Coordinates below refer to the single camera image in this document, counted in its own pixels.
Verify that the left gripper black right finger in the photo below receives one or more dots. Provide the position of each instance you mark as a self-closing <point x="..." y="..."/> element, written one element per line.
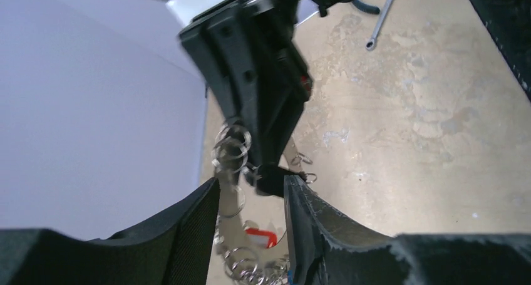
<point x="328" y="247"/>

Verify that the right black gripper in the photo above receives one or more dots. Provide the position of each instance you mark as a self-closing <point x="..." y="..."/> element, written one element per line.
<point x="223" y="43"/>

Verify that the red plastic key tag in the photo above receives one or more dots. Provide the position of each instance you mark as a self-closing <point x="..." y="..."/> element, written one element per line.
<point x="262" y="238"/>

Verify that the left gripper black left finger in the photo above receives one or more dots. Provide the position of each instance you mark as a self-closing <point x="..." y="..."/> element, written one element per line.
<point x="171" y="247"/>

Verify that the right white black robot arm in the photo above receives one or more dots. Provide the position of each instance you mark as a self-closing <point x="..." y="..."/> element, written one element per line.
<point x="275" y="27"/>

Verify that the silver wrench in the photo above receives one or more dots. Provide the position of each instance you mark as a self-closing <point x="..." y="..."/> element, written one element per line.
<point x="371" y="43"/>

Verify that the large keyring with keys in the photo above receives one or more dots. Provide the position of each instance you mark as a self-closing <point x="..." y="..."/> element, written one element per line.
<point x="239" y="208"/>

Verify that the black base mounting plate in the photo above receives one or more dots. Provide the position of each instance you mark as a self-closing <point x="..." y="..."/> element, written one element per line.
<point x="508" y="23"/>

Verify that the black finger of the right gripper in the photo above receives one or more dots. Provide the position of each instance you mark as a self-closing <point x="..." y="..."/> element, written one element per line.
<point x="283" y="87"/>

